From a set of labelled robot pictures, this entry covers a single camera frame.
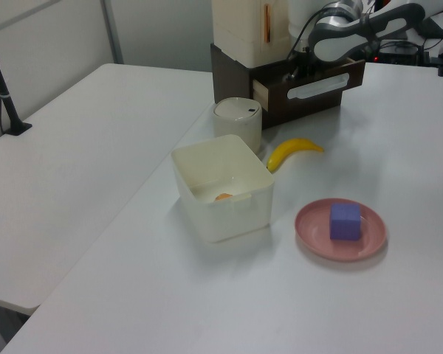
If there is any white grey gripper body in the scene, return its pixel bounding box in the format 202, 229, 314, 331
309, 20, 363, 63

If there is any open wooden drawer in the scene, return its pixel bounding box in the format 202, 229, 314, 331
252, 55, 366, 113

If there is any dark brown drawer cabinet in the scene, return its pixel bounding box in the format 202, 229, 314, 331
210, 43, 343, 130

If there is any yellow toy banana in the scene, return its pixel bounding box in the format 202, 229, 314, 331
266, 137, 325, 173

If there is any black electronics box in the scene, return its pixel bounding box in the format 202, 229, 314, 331
375, 40, 431, 66

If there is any cream plastic storage box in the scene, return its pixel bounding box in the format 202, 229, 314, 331
211, 0, 292, 69

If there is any small cream trash can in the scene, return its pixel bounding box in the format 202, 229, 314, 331
211, 97, 264, 155

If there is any purple foam cube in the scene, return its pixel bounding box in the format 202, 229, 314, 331
329, 202, 363, 243

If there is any cream open plastic container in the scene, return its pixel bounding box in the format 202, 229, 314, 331
170, 133, 275, 244

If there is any pink plate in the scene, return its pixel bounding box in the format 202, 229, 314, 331
294, 198, 388, 263

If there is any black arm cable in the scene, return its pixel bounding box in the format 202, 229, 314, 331
286, 7, 328, 62

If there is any black camera pole stand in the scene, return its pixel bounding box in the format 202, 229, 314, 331
0, 28, 33, 136

